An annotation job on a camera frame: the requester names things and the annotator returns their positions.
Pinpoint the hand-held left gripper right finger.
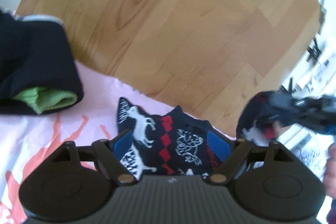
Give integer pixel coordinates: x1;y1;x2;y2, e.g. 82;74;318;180
207;129;290;185

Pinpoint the navy garment with green lining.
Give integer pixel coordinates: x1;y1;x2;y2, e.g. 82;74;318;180
0;10;84;116

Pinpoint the person's right hand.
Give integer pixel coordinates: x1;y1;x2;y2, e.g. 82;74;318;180
324;144;336;198

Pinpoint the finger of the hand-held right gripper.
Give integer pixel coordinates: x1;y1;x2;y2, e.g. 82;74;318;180
270;94;298;109
265;112;302;126

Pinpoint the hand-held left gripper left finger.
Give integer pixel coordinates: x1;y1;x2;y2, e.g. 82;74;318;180
52;130;137;186

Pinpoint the navy patterned sock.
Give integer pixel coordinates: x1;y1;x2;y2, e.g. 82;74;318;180
236;91;285;148
116;97;227;179

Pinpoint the pink printed blanket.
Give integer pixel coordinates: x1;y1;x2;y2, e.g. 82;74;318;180
0;10;336;224

